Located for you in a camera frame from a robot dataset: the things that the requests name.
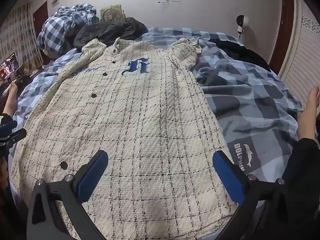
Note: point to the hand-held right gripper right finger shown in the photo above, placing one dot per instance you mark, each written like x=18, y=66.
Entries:
x=228, y=177

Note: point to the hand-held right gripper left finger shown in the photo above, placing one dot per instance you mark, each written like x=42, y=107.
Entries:
x=93, y=175

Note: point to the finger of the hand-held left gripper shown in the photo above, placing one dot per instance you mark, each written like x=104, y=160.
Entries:
x=16, y=135

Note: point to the cream plaid tweed jacket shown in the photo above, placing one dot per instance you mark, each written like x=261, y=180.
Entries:
x=140, y=120

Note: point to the blue checkered bed sheet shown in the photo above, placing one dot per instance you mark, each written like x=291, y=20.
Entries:
x=245, y=97

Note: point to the person's right leg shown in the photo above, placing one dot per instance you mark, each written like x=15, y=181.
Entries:
x=308, y=115

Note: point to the blue checkered quilt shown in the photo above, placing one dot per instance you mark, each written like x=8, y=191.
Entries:
x=62, y=25

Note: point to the dark red door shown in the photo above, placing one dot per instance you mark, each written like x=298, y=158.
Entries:
x=283, y=30
x=40, y=15

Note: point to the black cloth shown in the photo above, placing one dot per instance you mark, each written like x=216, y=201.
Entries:
x=240, y=48

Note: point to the black jacket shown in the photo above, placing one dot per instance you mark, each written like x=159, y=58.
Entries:
x=110, y=31

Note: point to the white wardrobe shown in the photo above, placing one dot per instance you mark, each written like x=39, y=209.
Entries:
x=303, y=52

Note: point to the beige desk fan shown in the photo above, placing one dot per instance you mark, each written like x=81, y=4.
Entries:
x=111, y=13

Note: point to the white wall plate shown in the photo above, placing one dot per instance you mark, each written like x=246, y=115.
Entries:
x=54, y=1

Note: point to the wall bracket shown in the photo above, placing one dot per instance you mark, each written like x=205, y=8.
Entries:
x=170, y=0

